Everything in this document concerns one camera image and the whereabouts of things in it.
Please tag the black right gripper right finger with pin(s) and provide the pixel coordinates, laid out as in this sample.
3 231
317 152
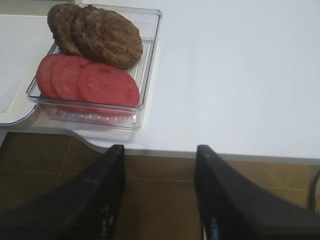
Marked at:
231 207

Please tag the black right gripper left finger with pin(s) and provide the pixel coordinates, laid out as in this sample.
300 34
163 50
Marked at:
85 208

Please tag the front red tomato slice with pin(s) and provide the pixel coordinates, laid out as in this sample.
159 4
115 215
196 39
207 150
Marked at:
105 84

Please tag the red tomato slice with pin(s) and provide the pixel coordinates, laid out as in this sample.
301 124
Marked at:
105 84
43 74
65 74

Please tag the rear red tomato slice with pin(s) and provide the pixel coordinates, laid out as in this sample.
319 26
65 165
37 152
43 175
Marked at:
43 74

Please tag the middle red tomato slice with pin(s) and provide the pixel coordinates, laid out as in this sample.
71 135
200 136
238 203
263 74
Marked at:
65 74

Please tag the front brown meat patty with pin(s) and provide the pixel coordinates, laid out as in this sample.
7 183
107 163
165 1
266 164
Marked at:
113 38

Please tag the brown meat patty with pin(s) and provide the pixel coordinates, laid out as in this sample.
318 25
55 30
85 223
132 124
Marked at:
113 38
59 20
78 27

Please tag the white metal tray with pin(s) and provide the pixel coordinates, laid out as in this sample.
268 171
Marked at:
24 41

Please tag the rear brown meat patty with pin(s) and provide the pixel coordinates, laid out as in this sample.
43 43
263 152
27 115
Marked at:
59 20

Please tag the middle brown meat patty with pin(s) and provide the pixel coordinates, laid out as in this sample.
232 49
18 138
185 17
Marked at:
78 27

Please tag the clear patty and tomato container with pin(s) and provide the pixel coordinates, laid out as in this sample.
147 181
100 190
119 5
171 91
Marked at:
80 111

